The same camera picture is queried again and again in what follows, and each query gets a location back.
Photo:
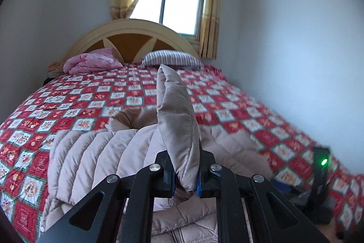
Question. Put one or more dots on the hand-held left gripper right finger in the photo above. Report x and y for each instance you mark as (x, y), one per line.
(199, 186)

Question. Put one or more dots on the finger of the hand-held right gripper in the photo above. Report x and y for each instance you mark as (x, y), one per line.
(295, 192)

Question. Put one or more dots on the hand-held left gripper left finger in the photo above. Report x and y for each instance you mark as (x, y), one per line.
(168, 184)

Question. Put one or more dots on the pale pink puffer jacket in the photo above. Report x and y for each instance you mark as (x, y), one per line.
(113, 157)

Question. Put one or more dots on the red patterned bedspread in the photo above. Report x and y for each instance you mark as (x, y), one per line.
(85, 100)

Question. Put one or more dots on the striped pillow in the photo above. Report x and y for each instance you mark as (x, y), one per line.
(173, 58)

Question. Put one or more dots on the pink folded blanket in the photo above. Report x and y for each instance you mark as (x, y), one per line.
(91, 60)

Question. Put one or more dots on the cream wooden headboard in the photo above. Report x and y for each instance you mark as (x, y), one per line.
(133, 38)

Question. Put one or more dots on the orange cloth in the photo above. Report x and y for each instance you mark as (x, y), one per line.
(54, 66)

